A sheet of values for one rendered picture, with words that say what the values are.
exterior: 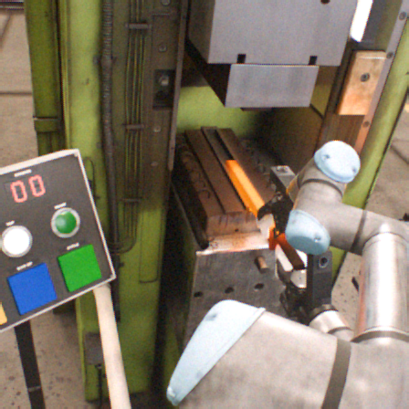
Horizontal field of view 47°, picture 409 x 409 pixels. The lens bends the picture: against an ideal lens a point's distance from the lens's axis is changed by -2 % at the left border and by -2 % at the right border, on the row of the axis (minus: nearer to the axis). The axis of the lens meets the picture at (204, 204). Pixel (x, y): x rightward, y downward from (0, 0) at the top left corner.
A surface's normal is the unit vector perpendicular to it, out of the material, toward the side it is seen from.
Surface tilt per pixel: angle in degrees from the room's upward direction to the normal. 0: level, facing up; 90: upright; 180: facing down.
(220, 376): 53
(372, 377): 11
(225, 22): 90
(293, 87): 90
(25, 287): 60
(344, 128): 90
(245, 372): 41
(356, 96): 90
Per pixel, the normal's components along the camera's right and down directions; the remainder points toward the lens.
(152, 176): 0.27, 0.60
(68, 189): 0.62, 0.04
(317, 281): 0.33, 0.14
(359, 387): 0.01, -0.58
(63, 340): 0.11, -0.80
